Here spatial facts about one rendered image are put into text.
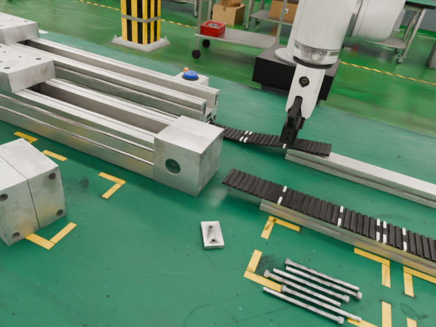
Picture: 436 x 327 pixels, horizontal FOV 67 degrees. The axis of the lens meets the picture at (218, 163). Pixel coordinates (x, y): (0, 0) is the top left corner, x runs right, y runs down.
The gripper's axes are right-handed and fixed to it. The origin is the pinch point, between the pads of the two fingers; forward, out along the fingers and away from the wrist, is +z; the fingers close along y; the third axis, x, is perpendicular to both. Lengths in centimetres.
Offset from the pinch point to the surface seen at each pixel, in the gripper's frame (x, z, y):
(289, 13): 100, 52, 474
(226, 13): 198, 68, 464
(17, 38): 77, -3, -2
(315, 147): -5.8, 2.2, -0.1
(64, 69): 59, 0, -4
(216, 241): 3.1, 5.4, -32.3
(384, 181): -20.7, 4.0, -2.0
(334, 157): -10.1, 3.2, -0.1
